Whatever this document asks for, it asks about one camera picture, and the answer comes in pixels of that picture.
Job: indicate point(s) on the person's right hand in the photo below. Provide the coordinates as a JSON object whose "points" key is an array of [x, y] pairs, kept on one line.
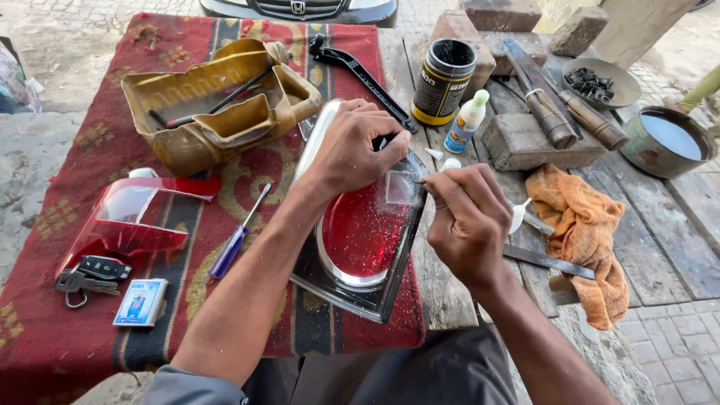
{"points": [[472, 225]]}

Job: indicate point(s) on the person's left hand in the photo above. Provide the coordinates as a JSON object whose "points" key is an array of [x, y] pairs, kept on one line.
{"points": [[349, 149]]}

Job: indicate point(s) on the red car tail light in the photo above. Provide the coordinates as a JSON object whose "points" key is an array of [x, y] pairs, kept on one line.
{"points": [[360, 242]]}

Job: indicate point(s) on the white nozzle tube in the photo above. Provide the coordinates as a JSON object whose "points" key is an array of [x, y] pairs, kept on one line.
{"points": [[517, 216]]}

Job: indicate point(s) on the round white cap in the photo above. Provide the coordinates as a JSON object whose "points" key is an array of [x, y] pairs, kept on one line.
{"points": [[450, 163]]}

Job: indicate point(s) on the short metal blade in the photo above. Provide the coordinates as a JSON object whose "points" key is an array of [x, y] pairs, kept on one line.
{"points": [[539, 223]]}

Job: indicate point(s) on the black plastic lever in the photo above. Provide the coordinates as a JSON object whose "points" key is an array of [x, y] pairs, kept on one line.
{"points": [[365, 76]]}

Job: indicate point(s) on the small white cone cap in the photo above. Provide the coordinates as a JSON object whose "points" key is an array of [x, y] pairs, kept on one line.
{"points": [[434, 153]]}

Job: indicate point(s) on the flat metal file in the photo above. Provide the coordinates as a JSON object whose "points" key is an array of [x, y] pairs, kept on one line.
{"points": [[545, 261]]}

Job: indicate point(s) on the large grey brick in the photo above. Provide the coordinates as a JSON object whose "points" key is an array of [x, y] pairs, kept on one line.
{"points": [[523, 149]]}

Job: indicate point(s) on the white glue bottle blue label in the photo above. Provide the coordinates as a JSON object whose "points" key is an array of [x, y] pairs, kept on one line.
{"points": [[464, 126]]}

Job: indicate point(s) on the black and yellow can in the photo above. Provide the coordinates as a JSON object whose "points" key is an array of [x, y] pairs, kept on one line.
{"points": [[439, 90]]}

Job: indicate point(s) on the orange cloth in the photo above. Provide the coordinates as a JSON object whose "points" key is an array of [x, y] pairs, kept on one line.
{"points": [[585, 236]]}

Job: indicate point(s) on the black long screwdriver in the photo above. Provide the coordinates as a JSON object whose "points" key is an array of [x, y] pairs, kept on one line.
{"points": [[225, 101]]}

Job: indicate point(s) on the black car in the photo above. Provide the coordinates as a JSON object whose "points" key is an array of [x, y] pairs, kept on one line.
{"points": [[298, 8]]}

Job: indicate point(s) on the reddish brick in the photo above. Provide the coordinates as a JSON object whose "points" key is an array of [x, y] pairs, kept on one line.
{"points": [[461, 31], [500, 14]]}

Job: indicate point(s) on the cut yellow plastic jerrycan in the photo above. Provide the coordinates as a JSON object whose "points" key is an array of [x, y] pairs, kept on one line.
{"points": [[185, 140]]}

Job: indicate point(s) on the person's grey clothing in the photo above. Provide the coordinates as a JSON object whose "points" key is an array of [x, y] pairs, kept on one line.
{"points": [[394, 371]]}

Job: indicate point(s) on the flat grey brick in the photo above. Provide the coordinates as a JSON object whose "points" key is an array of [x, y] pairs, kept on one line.
{"points": [[498, 53]]}

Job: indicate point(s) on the grey metal bowl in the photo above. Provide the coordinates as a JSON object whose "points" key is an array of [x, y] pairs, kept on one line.
{"points": [[627, 87]]}

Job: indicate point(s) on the green pot of water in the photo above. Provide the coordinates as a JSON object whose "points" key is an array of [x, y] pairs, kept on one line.
{"points": [[666, 140]]}

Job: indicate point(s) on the small grey stone block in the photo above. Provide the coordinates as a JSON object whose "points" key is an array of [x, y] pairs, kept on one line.
{"points": [[579, 31]]}

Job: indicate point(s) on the loose red lens cover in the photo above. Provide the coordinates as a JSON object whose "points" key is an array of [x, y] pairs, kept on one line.
{"points": [[129, 225]]}

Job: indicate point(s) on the white and blue small box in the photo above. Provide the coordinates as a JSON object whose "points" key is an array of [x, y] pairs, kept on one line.
{"points": [[140, 302]]}

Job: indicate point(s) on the black car key fob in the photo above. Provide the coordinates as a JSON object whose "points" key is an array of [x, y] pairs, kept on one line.
{"points": [[106, 268]]}

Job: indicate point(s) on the patterned bag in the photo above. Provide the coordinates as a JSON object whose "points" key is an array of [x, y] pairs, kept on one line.
{"points": [[17, 79]]}

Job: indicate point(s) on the red patterned rug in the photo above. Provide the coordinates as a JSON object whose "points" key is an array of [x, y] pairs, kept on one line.
{"points": [[67, 349]]}

